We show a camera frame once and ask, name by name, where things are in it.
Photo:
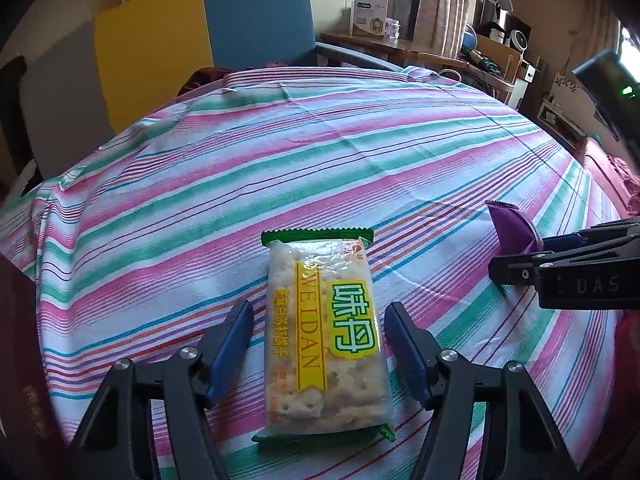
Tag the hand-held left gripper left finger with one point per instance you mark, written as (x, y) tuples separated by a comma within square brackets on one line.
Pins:
[(230, 350)]

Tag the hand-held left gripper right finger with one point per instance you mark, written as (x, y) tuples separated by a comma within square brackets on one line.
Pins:
[(405, 350)]

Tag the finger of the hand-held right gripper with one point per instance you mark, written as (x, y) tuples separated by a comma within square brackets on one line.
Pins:
[(590, 240), (515, 270)]

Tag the purple snack packet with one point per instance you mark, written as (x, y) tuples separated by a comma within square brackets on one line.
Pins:
[(510, 230)]

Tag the green cracker packet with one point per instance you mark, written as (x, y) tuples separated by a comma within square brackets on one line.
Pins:
[(320, 335)]

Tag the striped tablecloth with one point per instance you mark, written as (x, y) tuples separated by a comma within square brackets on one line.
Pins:
[(250, 160)]

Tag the cardboard box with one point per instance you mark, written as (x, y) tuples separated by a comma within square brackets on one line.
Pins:
[(495, 52)]

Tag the small white fan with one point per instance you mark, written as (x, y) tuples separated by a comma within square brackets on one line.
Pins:
[(520, 41)]

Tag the black stereo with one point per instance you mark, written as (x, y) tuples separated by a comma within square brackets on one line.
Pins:
[(505, 22)]

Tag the wooden side table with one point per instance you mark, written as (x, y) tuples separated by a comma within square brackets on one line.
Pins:
[(400, 50)]

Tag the small white jar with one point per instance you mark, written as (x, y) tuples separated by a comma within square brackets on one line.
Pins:
[(393, 28)]

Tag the dark red cloth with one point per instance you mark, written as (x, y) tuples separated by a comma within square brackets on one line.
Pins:
[(200, 77)]

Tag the beige patterned curtain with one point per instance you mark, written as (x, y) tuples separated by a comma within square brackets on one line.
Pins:
[(440, 5)]

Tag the white printed box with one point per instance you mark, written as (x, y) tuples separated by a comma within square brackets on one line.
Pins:
[(370, 15)]

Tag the grey yellow blue armchair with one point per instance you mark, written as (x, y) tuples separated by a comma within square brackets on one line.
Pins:
[(150, 60)]

